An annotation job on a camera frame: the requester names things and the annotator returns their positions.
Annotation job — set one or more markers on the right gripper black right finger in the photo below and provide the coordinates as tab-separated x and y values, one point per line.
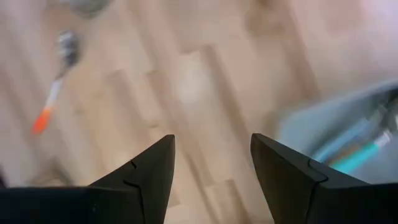
295	193

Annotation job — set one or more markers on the white label spice jar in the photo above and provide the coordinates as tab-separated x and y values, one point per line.
87	6

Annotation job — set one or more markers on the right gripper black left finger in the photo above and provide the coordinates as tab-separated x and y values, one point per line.
124	202

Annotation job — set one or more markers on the white plastic bin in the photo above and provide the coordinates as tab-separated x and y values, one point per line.
298	130

